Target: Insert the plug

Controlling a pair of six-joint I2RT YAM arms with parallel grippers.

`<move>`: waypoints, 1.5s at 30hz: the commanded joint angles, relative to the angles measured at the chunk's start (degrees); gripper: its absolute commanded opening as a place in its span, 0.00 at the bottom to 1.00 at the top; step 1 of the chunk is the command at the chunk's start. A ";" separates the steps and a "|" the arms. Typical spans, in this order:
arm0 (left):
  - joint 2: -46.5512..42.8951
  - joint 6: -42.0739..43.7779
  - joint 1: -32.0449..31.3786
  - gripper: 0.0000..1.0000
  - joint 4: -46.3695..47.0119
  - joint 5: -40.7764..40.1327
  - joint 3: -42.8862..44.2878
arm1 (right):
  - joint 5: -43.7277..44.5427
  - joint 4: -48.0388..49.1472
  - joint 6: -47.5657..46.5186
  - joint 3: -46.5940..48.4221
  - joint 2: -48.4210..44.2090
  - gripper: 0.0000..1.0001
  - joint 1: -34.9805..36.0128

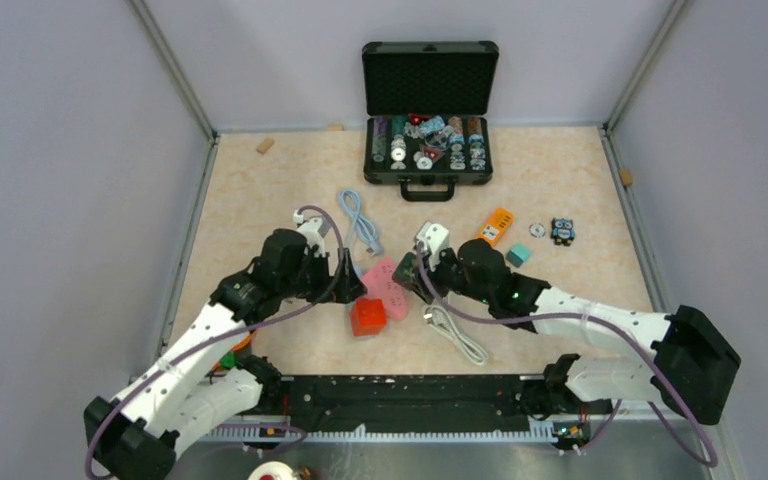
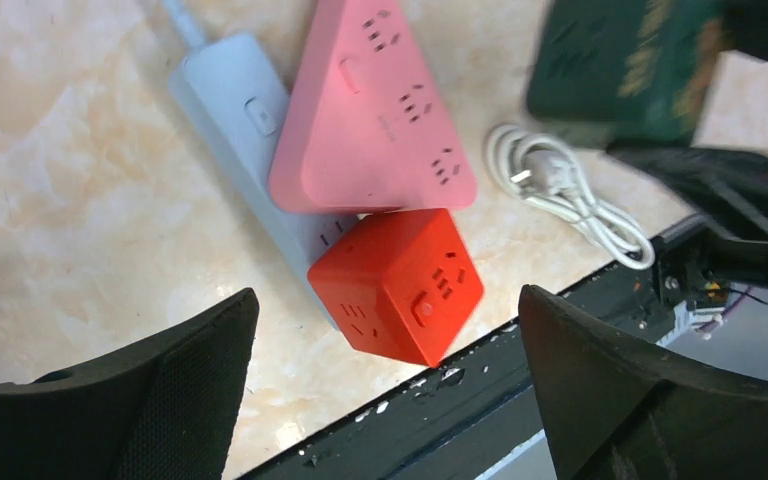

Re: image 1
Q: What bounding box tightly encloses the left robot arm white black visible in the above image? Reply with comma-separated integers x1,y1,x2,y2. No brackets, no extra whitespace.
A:
83,225,366,479

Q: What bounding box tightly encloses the red white emergency button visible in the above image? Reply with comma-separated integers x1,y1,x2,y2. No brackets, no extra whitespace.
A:
247,461,317,480

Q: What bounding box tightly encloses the red cube socket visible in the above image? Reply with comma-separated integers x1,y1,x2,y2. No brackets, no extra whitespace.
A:
349,297,388,337

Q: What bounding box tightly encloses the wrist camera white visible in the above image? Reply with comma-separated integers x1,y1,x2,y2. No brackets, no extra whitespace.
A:
293,210,331,258
414,221,450,255

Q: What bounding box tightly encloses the light blue coiled cable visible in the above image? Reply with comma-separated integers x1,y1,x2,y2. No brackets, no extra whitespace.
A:
337,188,385,256

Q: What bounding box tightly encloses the wooden block left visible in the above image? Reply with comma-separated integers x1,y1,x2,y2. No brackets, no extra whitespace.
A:
256,137,275,155

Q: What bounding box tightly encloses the small white round disc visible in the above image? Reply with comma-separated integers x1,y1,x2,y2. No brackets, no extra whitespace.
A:
529,222,546,238

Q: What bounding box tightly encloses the wooden block right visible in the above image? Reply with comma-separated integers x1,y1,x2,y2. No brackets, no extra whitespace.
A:
617,167,633,188

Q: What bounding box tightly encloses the white coiled power cable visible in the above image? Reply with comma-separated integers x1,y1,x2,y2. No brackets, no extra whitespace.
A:
421,304,490,367

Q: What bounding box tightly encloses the blue owl figure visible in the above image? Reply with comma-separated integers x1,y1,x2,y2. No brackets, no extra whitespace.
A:
550,218,576,246

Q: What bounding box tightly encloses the pink triangular power strip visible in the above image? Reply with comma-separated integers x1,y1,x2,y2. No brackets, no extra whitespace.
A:
361,265,409,321

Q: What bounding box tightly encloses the orange tape roll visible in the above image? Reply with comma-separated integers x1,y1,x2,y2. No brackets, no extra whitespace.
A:
213,332,255,370

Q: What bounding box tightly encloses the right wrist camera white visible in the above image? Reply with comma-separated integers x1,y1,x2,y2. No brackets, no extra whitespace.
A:
414,221,450,255

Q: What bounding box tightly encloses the black open carrying case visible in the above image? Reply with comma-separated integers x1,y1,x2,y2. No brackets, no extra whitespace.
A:
361,40,500,202

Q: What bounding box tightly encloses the orange power strip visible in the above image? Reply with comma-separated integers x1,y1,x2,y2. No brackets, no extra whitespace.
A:
475,207,514,247

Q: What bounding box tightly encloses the teal small cube adapter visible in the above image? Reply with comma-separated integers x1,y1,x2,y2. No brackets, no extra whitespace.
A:
505,243,532,268

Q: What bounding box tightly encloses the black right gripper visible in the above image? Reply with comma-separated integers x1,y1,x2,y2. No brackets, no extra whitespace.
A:
406,244,493,305

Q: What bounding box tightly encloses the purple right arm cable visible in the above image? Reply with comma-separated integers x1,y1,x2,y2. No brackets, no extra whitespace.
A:
412,245,720,468

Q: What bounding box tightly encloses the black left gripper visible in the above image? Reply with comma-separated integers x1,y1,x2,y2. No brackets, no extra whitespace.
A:
280,247,366,304

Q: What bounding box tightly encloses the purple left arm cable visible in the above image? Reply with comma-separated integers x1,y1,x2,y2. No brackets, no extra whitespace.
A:
84,205,348,480

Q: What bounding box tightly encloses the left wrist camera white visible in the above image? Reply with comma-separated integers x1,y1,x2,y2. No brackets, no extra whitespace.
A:
293,210,331,258

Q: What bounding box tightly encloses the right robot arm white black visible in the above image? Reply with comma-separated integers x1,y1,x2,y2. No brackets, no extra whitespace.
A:
414,235,741,425

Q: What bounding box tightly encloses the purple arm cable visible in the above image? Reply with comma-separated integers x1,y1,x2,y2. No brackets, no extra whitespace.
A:
412,245,720,468
84,205,348,480

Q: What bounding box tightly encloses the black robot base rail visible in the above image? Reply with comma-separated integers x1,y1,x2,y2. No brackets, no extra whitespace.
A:
242,374,613,434

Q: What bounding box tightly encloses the dark green cube socket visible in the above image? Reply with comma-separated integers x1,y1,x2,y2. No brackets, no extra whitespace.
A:
391,252,421,292

